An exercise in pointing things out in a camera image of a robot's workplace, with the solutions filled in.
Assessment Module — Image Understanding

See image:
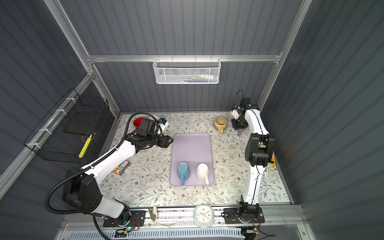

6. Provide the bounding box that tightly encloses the mint alarm clock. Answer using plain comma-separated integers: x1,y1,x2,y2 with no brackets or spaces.
193,204,215,228

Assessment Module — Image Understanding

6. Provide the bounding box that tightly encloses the red mug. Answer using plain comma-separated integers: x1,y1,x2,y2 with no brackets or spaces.
133,118,144,128

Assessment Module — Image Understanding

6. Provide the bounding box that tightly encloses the yellow marker in basket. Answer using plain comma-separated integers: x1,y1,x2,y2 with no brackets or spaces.
79,135,93,159

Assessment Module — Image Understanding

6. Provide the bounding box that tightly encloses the lavender plastic tray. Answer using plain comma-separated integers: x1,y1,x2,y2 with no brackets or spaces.
169,133,215,187

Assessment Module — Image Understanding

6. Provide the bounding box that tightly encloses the colourful marker pack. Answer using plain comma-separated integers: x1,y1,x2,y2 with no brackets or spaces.
114,160,131,176

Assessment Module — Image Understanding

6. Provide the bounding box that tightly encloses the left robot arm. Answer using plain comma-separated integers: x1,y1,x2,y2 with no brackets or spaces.
44,114,174,225

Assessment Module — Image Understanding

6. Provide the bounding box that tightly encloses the beige ceramic teapot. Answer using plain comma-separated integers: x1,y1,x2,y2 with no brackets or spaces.
214,117,228,135

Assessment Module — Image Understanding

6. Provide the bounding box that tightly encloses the blue mug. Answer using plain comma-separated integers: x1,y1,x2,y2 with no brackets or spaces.
177,163,191,186

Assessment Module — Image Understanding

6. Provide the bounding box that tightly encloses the white mug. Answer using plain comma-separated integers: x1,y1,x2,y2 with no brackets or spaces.
196,164,210,186

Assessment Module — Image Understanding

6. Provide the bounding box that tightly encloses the black wire basket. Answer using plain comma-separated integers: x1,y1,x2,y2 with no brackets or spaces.
24,92,114,163

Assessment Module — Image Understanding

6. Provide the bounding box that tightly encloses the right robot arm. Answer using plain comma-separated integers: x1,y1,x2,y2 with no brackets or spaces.
231,97,276,225

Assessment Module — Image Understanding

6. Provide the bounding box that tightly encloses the yellow calculator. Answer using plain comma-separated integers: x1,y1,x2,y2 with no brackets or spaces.
268,152,276,166

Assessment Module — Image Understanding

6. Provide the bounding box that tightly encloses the white wire basket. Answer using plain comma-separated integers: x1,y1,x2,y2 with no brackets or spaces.
153,59,222,85

